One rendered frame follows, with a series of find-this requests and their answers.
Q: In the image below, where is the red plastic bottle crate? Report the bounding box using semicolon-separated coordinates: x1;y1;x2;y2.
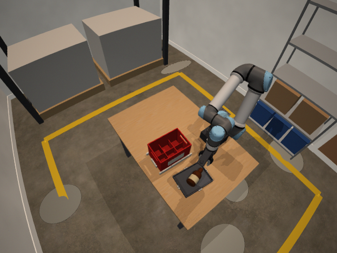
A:
147;131;190;171

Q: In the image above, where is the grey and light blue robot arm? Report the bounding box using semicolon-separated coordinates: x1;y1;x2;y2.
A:
198;64;273;151

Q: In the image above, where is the brown glass bottle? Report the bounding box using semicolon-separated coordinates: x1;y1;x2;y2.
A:
186;168;203;187

